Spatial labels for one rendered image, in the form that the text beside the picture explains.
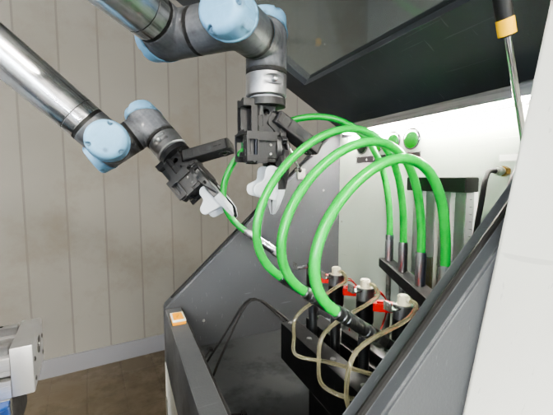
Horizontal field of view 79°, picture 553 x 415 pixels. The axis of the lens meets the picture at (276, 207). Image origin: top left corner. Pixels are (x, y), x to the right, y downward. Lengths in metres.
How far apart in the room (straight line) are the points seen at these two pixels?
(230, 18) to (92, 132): 0.32
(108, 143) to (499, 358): 0.65
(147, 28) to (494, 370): 0.61
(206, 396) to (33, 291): 2.13
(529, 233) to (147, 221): 2.38
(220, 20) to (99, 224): 2.13
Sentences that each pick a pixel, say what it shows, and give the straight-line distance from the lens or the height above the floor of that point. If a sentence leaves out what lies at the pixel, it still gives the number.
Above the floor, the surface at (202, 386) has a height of 0.95.
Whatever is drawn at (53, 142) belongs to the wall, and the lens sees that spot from 2.54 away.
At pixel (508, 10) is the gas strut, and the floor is 1.47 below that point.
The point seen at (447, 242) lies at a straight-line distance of 0.54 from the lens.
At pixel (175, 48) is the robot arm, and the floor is 1.50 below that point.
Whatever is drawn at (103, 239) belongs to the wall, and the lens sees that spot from 2.56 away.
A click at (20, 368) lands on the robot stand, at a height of 0.95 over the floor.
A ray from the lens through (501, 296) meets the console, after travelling 0.43.
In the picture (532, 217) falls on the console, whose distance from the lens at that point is 0.42.
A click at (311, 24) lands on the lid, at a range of 0.84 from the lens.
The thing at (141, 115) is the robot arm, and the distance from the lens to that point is 0.85.
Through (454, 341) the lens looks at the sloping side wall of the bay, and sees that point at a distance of 0.41.
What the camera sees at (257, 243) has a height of 1.18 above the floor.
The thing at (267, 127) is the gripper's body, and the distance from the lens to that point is 0.62.
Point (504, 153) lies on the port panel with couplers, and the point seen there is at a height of 1.33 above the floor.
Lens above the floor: 1.29
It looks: 5 degrees down
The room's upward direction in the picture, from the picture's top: straight up
